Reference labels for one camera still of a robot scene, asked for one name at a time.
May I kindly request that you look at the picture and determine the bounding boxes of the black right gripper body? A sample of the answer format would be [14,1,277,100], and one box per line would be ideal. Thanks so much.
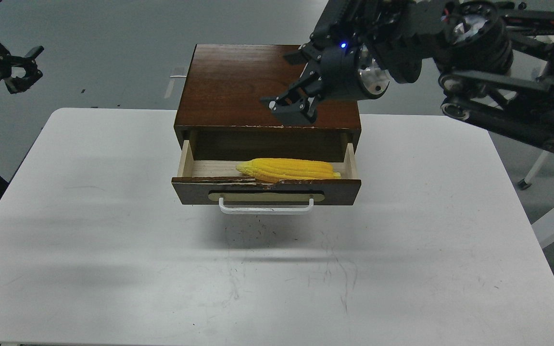
[302,42,390,100]

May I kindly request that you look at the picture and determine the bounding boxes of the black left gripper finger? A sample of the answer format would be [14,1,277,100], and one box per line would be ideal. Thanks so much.
[6,46,44,68]
[4,67,43,94]

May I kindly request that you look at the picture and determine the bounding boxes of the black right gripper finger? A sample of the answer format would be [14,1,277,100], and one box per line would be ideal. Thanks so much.
[260,72,323,116]
[277,94,320,126]

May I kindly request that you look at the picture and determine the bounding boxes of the yellow corn cob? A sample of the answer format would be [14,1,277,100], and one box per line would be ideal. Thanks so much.
[235,158,341,183]

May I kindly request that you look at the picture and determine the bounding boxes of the wooden drawer with white handle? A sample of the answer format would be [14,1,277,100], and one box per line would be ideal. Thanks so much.
[172,140,362,214]

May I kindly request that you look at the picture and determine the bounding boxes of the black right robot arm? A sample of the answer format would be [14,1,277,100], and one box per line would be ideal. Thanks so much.
[260,0,554,154]

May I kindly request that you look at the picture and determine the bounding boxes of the dark brown wooden cabinet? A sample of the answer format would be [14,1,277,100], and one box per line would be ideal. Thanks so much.
[174,44,362,162]

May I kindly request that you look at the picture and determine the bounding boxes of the white chair frame with casters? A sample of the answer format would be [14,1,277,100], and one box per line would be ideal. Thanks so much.
[517,150,550,191]

